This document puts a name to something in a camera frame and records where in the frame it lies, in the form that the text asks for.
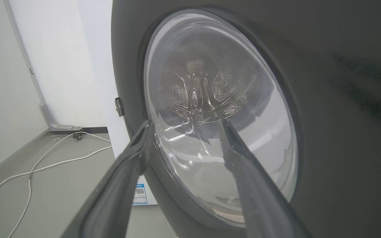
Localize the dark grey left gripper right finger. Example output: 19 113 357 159
218 119 312 238

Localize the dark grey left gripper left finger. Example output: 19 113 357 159
61 120 155 238

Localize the grey washing machine door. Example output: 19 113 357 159
111 0 381 238

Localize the white washing machine body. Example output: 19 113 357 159
77 0 158 205

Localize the blue QR code sticker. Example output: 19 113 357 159
133 184 148 205

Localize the white power cable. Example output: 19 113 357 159
0 145 112 201
7 132 111 238

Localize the grey metal partition frame foot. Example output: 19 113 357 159
39 103 83 132

